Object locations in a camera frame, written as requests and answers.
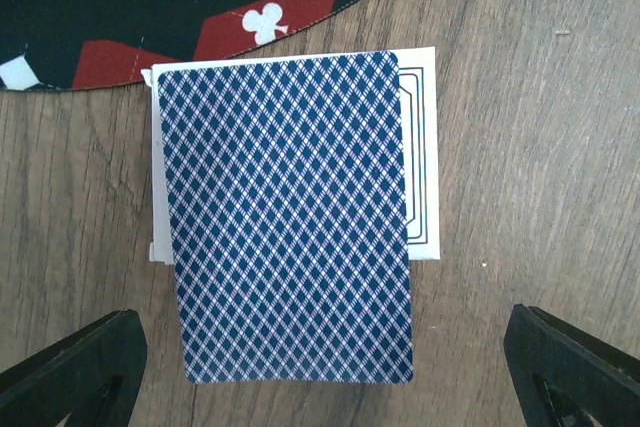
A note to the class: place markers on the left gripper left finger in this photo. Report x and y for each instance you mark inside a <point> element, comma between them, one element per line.
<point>90,378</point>

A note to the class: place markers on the grey playing card deck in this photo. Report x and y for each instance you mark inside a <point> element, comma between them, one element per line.
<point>287,211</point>

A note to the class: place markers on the round red black poker mat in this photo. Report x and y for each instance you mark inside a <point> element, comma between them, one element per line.
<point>65,45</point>

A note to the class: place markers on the white card box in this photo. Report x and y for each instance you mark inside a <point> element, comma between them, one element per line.
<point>417,80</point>

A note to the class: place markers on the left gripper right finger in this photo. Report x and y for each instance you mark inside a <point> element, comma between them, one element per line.
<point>564,376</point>

